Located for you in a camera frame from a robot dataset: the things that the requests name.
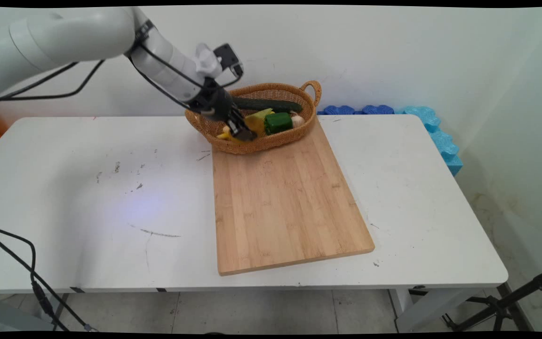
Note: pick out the white table leg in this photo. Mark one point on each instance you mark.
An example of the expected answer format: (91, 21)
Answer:
(421, 308)

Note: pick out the dark green toy cucumber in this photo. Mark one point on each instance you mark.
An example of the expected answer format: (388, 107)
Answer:
(271, 105)

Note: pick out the grey table leg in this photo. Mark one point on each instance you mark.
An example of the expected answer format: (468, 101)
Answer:
(59, 310)

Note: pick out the black tripod stand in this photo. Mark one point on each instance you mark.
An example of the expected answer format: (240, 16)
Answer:
(501, 306)

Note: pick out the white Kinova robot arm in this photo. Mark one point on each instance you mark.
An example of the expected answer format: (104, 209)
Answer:
(64, 37)

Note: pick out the green toy bell pepper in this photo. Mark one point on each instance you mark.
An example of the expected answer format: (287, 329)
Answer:
(278, 123)

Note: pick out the white toy garlic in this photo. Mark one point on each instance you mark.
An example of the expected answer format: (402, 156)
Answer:
(298, 121)

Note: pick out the light blue foam mat piece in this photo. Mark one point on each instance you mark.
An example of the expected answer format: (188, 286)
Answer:
(445, 145)
(424, 117)
(454, 165)

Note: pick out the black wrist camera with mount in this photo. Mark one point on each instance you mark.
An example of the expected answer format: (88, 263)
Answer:
(227, 57)

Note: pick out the dark blue foam mat piece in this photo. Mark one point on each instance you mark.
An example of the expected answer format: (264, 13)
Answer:
(378, 109)
(339, 110)

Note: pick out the bamboo cutting board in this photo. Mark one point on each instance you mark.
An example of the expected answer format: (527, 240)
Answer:
(290, 202)

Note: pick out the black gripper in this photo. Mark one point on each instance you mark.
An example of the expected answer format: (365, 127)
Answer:
(217, 101)

